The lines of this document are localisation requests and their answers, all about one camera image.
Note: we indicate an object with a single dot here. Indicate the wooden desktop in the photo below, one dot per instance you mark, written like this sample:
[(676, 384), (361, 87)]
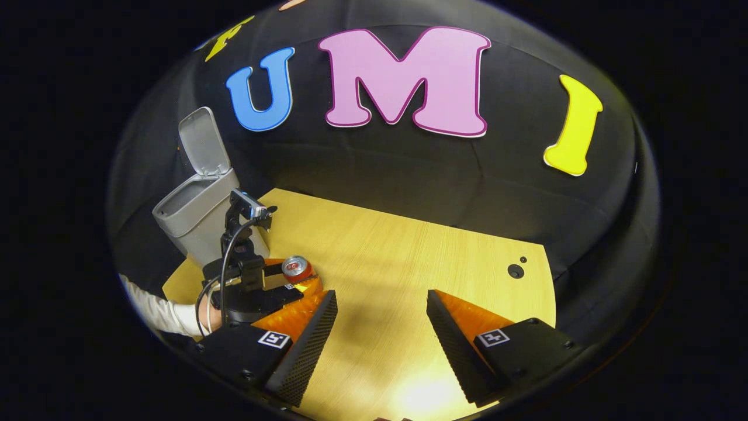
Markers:
[(397, 263)]

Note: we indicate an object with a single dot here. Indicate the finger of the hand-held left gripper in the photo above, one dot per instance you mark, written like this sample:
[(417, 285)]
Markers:
[(304, 285), (273, 262)]

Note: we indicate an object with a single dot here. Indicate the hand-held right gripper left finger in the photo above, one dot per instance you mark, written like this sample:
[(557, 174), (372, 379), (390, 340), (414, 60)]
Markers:
[(310, 356)]

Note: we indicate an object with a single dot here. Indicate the orange pop can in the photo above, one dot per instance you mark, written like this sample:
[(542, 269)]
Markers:
[(295, 268)]

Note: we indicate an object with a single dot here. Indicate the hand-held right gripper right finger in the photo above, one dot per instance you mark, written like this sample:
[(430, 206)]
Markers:
[(453, 351)]

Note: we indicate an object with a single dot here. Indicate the white desktop garbage bin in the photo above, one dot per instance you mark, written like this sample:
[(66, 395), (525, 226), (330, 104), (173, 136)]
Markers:
[(198, 216)]

